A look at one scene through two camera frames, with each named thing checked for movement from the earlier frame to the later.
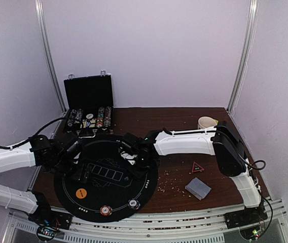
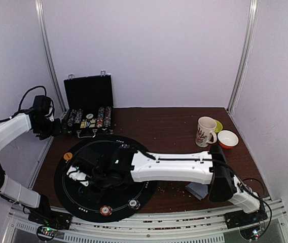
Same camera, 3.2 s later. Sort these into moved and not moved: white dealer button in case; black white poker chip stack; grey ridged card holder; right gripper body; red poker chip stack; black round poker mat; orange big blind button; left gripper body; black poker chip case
Moved: left gripper body; orange big blind button; right gripper body
Not moved: red poker chip stack; white dealer button in case; black poker chip case; black round poker mat; grey ridged card holder; black white poker chip stack
